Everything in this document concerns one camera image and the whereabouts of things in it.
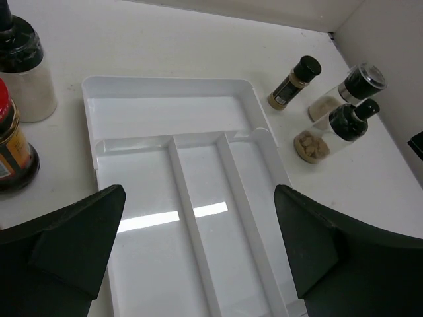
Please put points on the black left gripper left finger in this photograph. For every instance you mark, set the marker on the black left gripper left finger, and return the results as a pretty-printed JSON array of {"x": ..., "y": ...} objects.
[{"x": 54, "y": 265}]

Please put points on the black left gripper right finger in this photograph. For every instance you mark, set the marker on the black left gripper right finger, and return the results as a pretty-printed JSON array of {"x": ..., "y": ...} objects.
[{"x": 344, "y": 267}]

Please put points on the red lid sauce jar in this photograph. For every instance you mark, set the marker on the red lid sauce jar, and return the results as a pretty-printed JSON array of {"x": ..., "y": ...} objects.
[{"x": 20, "y": 161}]

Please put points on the knob-cap jar tan chunks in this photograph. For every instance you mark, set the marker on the knob-cap jar tan chunks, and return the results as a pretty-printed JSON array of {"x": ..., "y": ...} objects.
[{"x": 334, "y": 131}]

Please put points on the clear-lid grinder white powder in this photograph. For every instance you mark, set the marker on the clear-lid grinder white powder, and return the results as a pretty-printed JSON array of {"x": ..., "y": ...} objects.
[{"x": 363, "y": 81}]

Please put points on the small spice jar black cap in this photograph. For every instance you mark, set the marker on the small spice jar black cap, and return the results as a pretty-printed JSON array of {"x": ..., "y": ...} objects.
[{"x": 299, "y": 77}]

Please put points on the white powder bottle black cap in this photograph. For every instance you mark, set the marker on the white powder bottle black cap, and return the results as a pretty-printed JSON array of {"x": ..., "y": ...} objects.
[{"x": 24, "y": 68}]

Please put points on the white plastic organizer tray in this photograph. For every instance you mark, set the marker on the white plastic organizer tray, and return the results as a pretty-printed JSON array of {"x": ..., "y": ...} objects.
[{"x": 199, "y": 164}]

